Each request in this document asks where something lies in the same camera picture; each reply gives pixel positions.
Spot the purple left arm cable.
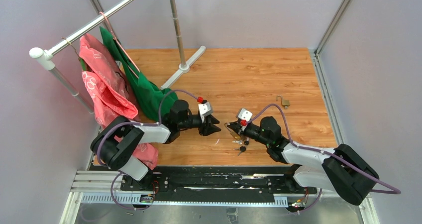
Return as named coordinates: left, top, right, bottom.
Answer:
left=96, top=89, right=205, bottom=167

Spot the black-headed key bunch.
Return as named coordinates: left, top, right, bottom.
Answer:
left=233, top=138, right=249, bottom=156

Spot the large brass padlock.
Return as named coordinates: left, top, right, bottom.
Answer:
left=224, top=122, right=242, bottom=140

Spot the green garment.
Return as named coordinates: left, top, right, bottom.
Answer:
left=100, top=27, right=179, bottom=121

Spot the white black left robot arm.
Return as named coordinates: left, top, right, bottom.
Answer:
left=90, top=100, right=221, bottom=191

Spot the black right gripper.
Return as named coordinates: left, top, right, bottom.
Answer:
left=228, top=120, right=272, bottom=146

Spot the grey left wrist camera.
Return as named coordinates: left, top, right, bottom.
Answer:
left=198, top=102, right=213, bottom=118

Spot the small brass padlock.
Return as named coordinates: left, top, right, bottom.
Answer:
left=276, top=95, right=290, bottom=109

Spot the pink patterned garment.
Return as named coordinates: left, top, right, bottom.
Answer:
left=79, top=32, right=159, bottom=170

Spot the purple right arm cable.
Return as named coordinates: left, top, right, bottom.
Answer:
left=240, top=103, right=402, bottom=196

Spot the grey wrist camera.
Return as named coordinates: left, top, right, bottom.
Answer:
left=198, top=102, right=213, bottom=118
left=236, top=108, right=253, bottom=121

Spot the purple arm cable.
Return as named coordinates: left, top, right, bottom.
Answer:
left=240, top=103, right=402, bottom=196
left=96, top=89, right=205, bottom=167

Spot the aluminium frame post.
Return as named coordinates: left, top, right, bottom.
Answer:
left=310, top=0, right=380, bottom=224

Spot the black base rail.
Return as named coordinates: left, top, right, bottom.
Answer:
left=71, top=165, right=370, bottom=213

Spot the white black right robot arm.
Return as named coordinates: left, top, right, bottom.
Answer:
left=226, top=116, right=379, bottom=206

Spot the white metal clothes rack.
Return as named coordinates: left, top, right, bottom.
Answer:
left=29, top=0, right=207, bottom=114

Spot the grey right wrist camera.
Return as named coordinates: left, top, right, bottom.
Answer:
left=236, top=108, right=253, bottom=121

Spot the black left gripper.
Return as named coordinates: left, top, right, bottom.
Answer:
left=179, top=115, right=221, bottom=136

